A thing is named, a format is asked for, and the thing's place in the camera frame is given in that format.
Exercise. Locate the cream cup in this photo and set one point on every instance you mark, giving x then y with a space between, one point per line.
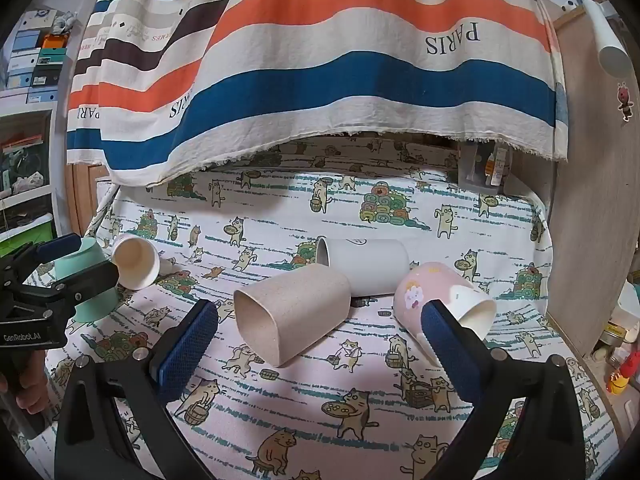
132 260

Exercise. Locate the red yellow toy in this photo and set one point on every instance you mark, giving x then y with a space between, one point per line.
619 380

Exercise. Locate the white cup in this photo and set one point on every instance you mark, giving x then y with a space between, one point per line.
370 265

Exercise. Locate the pink patterned cup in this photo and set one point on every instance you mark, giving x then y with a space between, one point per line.
425 285

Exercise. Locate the stack of storage boxes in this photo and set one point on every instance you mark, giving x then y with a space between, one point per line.
35 60

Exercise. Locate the person's left hand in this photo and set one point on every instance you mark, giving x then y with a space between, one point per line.
32 385

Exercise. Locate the beige speckled cup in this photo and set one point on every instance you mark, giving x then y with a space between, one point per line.
300 310

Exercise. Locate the striped cloth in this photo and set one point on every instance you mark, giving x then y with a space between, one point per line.
320 60

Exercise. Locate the white shelf unit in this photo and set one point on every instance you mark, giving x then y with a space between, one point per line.
25 160

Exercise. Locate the small jar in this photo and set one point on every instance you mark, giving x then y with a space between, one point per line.
612 335

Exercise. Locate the wooden cabinet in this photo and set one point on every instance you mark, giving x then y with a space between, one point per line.
85 195

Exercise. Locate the red cartoon sticker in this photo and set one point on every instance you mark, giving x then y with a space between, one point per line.
625 102

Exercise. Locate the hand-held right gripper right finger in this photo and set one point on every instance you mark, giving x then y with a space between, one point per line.
450 355

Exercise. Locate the mint green cup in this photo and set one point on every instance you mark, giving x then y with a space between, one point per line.
97 307

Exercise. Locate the white tube lamp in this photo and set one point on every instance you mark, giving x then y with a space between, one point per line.
607 45

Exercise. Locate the clear plastic organizer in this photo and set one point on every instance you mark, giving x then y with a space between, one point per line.
475 170

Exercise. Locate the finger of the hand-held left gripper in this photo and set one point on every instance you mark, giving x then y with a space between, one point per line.
87 280
57 247

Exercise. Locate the cat printed bedsheet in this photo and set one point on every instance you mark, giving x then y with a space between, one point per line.
300 210

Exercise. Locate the wooden panel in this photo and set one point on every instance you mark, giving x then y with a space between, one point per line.
580 210

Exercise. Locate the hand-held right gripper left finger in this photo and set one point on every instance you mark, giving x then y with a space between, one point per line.
187 345

